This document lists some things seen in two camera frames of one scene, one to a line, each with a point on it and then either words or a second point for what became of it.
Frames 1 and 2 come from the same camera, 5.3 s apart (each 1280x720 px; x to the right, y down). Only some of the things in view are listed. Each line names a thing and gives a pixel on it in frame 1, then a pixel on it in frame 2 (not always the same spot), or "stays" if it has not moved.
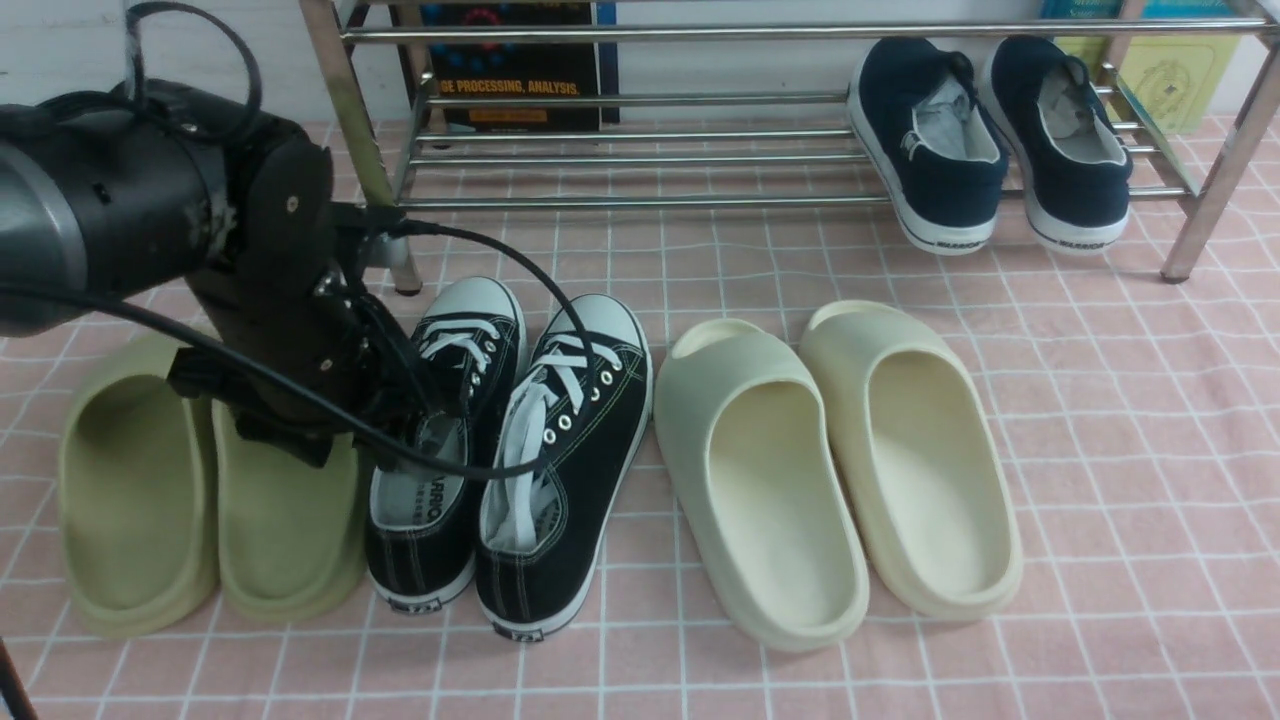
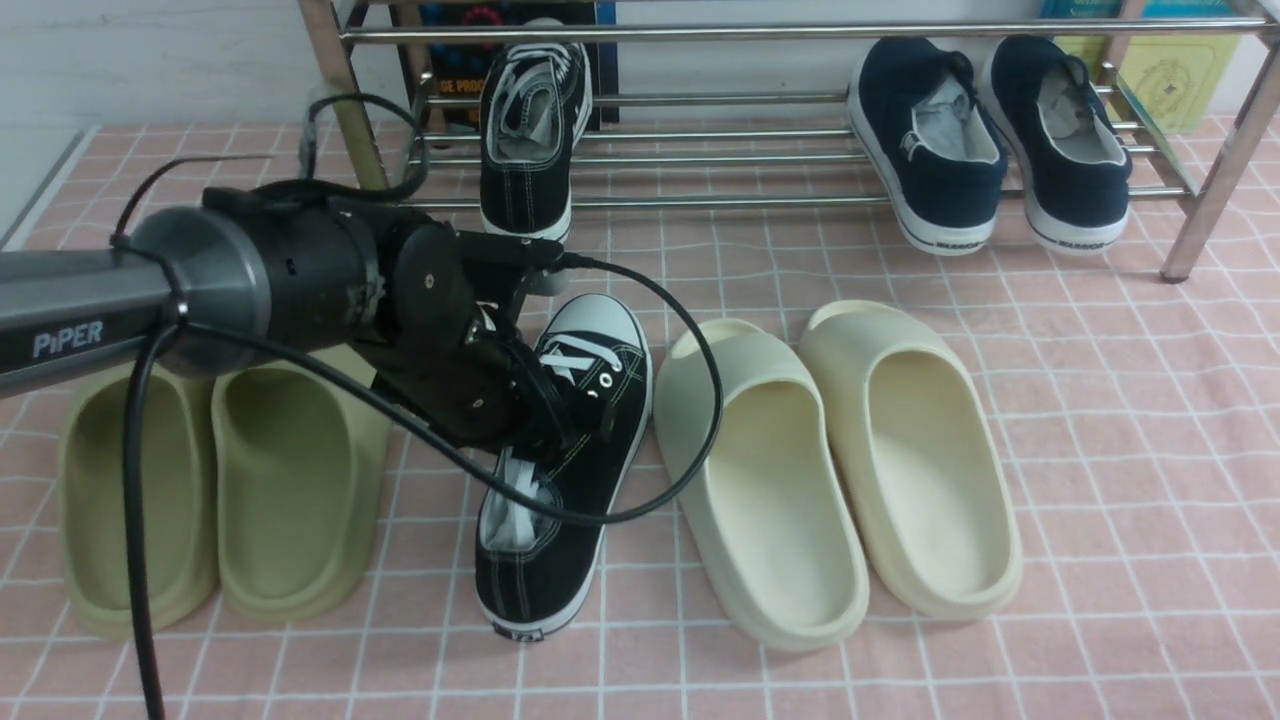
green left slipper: (138, 493) stays
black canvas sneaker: (424, 522) to (535, 106)
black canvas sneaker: (541, 531) stays
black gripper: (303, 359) to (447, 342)
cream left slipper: (750, 442) stays
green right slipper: (291, 533) stays
